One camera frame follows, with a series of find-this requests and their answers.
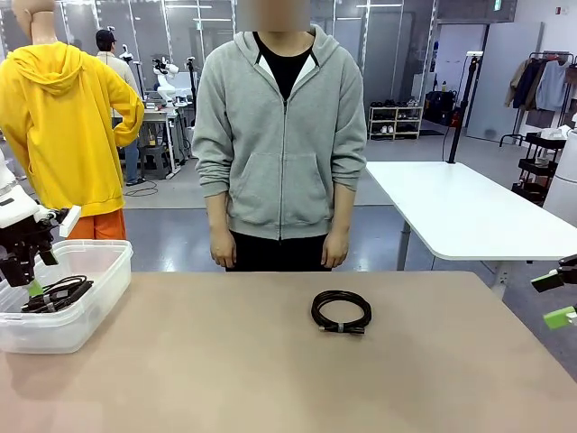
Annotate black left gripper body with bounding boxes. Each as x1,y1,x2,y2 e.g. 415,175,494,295
0,215,56,262

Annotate black cable coil grey tie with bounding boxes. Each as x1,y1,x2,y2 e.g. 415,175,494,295
20,274,95,315
310,290,373,337

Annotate person's right forearm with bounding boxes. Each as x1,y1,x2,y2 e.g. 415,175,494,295
206,191,233,236

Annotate person's right hand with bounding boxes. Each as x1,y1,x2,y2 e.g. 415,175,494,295
210,232,238,270

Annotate person's left hand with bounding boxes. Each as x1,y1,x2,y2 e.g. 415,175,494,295
320,232,350,270

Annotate orange trousers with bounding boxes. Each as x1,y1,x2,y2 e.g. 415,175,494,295
66,209,128,241

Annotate clear plastic storage box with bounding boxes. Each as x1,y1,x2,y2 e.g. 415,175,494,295
0,239,133,355

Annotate yellow hoodie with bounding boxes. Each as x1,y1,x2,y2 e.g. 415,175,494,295
0,41,146,218

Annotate large white table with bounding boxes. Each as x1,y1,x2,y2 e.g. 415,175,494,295
364,161,577,290

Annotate black rolling cart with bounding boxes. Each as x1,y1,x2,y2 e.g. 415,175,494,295
511,132,569,196

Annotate grey step stool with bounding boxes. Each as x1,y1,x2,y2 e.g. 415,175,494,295
139,144,170,178

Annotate grey background desk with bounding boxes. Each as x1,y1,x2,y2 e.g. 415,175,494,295
139,101,191,181

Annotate clothes rack with garments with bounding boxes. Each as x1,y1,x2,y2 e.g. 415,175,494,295
503,51,577,145

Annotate man with dark cap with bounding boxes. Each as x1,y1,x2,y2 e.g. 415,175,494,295
95,27,145,187

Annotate black pole stand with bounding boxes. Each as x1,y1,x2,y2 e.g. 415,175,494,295
444,51,484,164

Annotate black bags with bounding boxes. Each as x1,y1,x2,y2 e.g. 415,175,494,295
426,89,462,126

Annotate grey partition panel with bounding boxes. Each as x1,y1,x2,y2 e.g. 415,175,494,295
466,22,545,143

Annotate small white background robot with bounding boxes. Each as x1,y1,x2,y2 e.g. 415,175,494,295
151,57,179,106

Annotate beige mannequin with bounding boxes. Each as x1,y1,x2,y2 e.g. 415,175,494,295
11,0,59,46

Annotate wooden shoe rack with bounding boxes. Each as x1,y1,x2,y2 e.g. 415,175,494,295
369,106,424,141

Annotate person in grey hoodie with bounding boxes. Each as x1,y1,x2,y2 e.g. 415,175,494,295
191,0,369,272

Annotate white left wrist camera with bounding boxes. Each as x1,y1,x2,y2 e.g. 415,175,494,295
58,206,83,239

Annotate black floor cable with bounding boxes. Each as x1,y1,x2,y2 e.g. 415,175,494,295
124,179,160,198

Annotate black camera tripod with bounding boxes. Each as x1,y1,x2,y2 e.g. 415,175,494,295
119,43,146,98
186,56,200,97

